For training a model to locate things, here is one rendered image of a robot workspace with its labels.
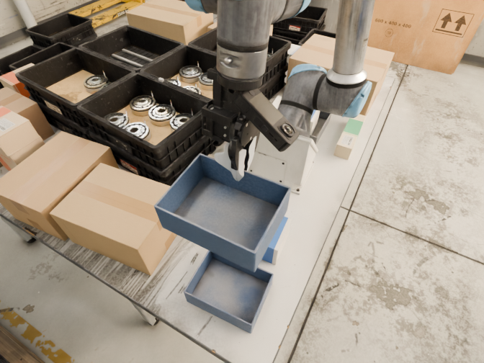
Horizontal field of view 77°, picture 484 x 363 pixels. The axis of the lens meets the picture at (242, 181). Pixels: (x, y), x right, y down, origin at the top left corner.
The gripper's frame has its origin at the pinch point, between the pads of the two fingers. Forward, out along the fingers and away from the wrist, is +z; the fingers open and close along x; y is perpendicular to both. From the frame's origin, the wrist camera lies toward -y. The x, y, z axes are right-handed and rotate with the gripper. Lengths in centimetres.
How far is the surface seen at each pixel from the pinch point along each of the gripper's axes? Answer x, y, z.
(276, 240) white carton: -14.1, -5.9, 31.9
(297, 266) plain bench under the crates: -15.4, -13.8, 40.8
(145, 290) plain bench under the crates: 14, 21, 45
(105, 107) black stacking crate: -27, 75, 22
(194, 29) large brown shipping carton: -108, 93, 13
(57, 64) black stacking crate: -36, 115, 18
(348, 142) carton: -70, -10, 27
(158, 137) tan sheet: -28, 50, 26
